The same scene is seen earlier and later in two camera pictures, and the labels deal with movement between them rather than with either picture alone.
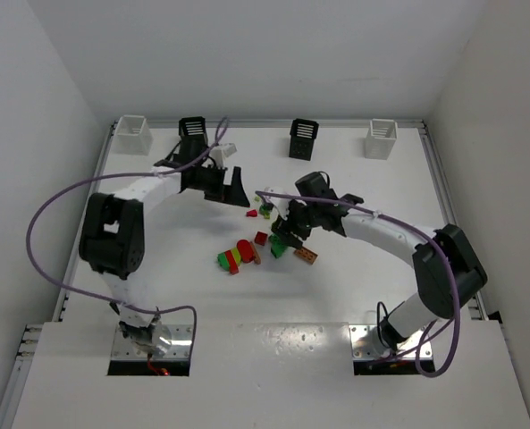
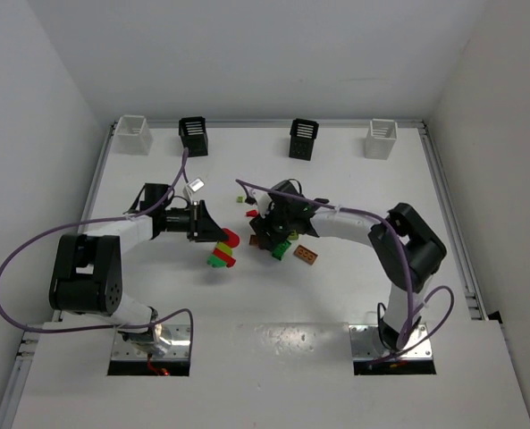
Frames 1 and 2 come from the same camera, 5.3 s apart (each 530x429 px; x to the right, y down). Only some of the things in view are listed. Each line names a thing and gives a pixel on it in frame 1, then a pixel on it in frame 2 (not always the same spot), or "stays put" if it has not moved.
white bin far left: [132, 136] stays put
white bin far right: [380, 141] stays put
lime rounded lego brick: [237, 256] -> [224, 248]
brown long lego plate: [306, 255] stays put
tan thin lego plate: [256, 255] -> [254, 240]
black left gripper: [220, 184] -> [197, 221]
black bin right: [302, 135] stays put
